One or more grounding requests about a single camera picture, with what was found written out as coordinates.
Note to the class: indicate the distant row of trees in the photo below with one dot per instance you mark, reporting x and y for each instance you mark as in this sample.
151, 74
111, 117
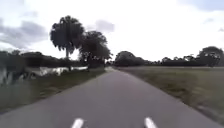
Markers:
206, 56

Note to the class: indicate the tall dark tree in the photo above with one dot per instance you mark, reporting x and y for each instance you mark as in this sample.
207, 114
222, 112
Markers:
67, 33

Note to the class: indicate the grey asphalt path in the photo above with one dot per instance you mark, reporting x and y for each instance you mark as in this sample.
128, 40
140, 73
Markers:
113, 96

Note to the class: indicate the dry grass field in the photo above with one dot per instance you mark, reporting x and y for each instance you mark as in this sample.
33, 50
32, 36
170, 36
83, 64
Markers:
180, 81

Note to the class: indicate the grass verge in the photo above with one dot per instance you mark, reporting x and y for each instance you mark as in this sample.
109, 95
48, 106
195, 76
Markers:
56, 83

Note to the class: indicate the robot's own part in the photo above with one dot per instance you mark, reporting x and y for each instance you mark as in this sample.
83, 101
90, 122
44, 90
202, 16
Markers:
77, 123
150, 123

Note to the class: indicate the row of trees beyond water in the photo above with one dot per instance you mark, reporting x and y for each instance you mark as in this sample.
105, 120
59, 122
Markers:
40, 59

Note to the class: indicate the large rounded tree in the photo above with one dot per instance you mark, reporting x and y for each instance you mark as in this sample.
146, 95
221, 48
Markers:
126, 58

